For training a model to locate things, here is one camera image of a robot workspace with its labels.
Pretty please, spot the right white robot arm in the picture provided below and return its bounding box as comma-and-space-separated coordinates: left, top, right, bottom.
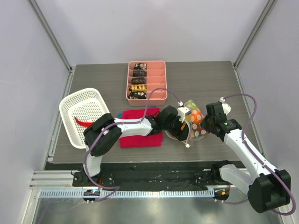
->
200, 102, 291, 213

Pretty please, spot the white slotted cable duct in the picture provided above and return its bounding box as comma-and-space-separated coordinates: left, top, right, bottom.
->
39, 188, 214, 198

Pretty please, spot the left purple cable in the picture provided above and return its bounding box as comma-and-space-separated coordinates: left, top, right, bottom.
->
84, 88, 183, 203

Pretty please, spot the clear polka dot zip bag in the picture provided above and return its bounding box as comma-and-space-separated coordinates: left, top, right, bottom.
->
164, 99, 210, 148

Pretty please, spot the rolled dark sock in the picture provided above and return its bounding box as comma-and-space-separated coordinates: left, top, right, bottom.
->
131, 77, 146, 84
132, 70, 147, 77

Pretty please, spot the rolled sock top compartment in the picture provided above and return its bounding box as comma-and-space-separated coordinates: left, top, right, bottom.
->
134, 63, 147, 70

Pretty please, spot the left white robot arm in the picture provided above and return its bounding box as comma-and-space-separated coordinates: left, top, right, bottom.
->
83, 106, 192, 186

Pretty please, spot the fake green lime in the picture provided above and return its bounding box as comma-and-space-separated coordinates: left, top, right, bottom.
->
184, 100, 199, 110

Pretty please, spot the folded red t-shirt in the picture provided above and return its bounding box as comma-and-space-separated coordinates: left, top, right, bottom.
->
119, 109, 163, 148

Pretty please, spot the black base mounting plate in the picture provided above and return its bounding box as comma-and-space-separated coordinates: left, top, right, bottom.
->
72, 161, 228, 191

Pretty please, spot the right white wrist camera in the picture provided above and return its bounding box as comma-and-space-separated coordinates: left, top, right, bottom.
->
219, 97, 231, 115

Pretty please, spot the rolled black white sock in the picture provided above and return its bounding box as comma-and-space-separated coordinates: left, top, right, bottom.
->
128, 91, 147, 99

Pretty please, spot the fake orange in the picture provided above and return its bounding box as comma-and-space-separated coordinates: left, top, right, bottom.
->
190, 110, 203, 124

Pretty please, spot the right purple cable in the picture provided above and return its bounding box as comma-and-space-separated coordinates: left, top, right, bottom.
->
221, 94, 296, 215

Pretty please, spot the fake red chili pepper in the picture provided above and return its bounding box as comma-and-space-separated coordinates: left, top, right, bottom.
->
74, 117, 93, 128

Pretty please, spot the rolled yellow patterned sock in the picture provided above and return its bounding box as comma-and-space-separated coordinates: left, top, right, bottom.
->
128, 84, 147, 92

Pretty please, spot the pink divided organizer tray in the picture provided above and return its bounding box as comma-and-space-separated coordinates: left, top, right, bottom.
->
125, 60, 168, 106

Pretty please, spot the white perforated plastic basket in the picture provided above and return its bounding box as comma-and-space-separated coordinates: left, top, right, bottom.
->
59, 88, 109, 149

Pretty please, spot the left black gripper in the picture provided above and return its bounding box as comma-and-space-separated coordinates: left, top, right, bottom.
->
162, 115, 190, 141

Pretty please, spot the purple cable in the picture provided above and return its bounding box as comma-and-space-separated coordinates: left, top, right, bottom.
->
221, 94, 296, 215
84, 88, 183, 203

